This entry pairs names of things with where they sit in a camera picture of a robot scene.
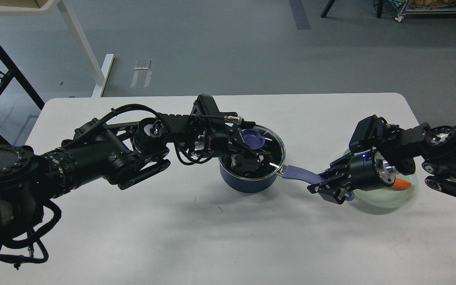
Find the white table leg frame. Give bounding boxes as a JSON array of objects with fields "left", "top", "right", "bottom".
[{"left": 0, "top": 0, "right": 115, "bottom": 98}]

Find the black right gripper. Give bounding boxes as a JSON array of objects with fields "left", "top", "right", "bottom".
[{"left": 307, "top": 151, "right": 397, "bottom": 205}]

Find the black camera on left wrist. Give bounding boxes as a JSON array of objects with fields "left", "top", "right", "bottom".
[{"left": 190, "top": 94, "right": 221, "bottom": 116}]

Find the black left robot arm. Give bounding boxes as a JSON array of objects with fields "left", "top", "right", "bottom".
[{"left": 0, "top": 103, "right": 275, "bottom": 268}]

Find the glass lid with purple knob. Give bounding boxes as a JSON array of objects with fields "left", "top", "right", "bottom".
[{"left": 220, "top": 125, "right": 286, "bottom": 181}]

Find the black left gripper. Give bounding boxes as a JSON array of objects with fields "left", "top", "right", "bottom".
[{"left": 195, "top": 115, "right": 276, "bottom": 175}]

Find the translucent green plate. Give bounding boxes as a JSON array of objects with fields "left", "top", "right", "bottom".
[{"left": 353, "top": 167, "right": 418, "bottom": 209}]

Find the wheeled cart in background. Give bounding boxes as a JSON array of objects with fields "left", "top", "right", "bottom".
[{"left": 391, "top": 0, "right": 456, "bottom": 22}]

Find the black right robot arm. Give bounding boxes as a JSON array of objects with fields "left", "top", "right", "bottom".
[{"left": 307, "top": 115, "right": 456, "bottom": 204}]

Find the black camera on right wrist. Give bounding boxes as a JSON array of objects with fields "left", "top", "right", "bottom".
[{"left": 348, "top": 115, "right": 379, "bottom": 153}]

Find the blue saucepan with purple handle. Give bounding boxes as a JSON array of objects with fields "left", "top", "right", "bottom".
[{"left": 218, "top": 125, "right": 355, "bottom": 201}]

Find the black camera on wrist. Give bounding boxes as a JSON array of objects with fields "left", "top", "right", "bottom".
[
  {"left": 190, "top": 94, "right": 221, "bottom": 116},
  {"left": 348, "top": 115, "right": 379, "bottom": 153}
]

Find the orange toy carrot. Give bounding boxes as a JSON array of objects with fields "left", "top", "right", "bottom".
[{"left": 391, "top": 177, "right": 412, "bottom": 191}]

